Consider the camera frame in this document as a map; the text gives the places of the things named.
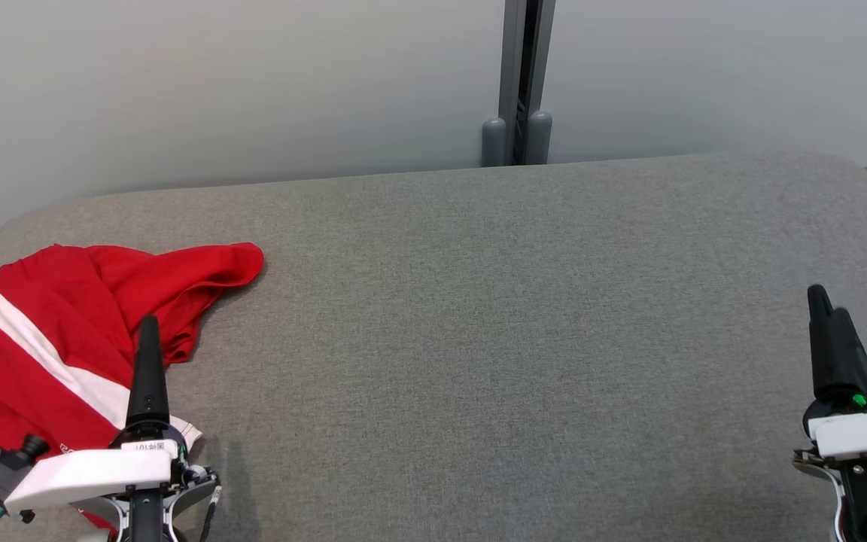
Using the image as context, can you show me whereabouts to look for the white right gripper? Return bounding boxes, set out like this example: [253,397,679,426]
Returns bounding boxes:
[793,285,867,542]

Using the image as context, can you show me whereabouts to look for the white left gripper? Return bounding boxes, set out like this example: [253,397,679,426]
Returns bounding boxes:
[3,315,221,542]

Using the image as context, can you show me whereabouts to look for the red basketball jersey white sleeves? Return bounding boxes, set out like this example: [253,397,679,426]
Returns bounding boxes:
[0,242,266,367]

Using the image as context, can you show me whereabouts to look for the red shorts with white bands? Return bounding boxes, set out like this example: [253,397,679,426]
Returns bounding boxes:
[0,279,205,535]

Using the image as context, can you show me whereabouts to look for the rounded partition foot cap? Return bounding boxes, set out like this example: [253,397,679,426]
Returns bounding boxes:
[481,116,508,167]
[527,111,553,165]

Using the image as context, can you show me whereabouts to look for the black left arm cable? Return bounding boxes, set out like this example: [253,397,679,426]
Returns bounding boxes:
[199,486,222,542]

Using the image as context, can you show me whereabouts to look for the grey metal partition post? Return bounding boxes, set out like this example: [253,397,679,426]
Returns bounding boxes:
[497,0,556,165]

